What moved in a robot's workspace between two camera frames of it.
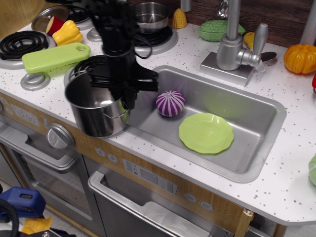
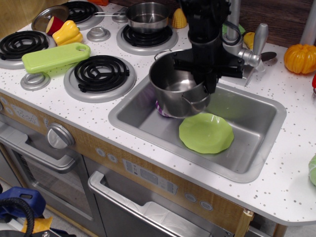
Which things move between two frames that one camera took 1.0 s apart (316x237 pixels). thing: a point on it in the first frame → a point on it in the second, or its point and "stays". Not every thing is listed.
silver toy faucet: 231,62 stays
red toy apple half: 54,24 stays
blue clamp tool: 26,202 stays
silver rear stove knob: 93,35 stays
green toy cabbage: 312,171 stays
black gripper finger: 129,97 → 210,82
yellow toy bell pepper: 68,33 stays
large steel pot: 97,112 → 177,95
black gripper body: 123,75 → 209,59
